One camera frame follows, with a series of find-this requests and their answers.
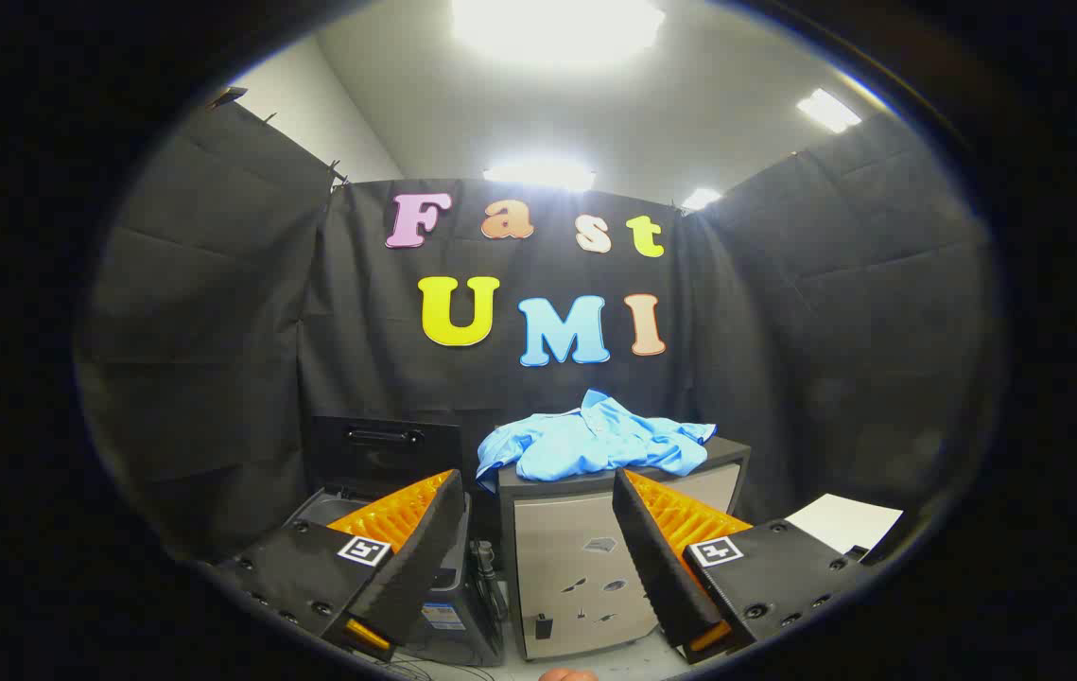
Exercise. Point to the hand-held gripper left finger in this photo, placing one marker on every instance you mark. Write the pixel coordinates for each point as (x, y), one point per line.
(420, 558)

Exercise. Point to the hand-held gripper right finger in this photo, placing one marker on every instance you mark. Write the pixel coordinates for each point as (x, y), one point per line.
(656, 558)

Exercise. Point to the black washing machine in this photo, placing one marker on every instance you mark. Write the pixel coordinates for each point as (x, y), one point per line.
(462, 638)

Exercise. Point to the light blue polo shirt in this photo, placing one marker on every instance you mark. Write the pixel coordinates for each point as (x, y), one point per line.
(585, 440)

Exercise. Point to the beige cabinet with black top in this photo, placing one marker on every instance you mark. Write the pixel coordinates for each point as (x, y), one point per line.
(557, 558)

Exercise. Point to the white paper sheet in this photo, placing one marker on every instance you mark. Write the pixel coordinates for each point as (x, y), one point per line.
(845, 522)

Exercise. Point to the black backdrop cloth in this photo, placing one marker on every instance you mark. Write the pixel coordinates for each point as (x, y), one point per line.
(217, 331)

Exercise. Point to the ceiling light panel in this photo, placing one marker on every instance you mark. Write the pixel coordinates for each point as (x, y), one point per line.
(557, 24)
(701, 199)
(538, 175)
(828, 110)

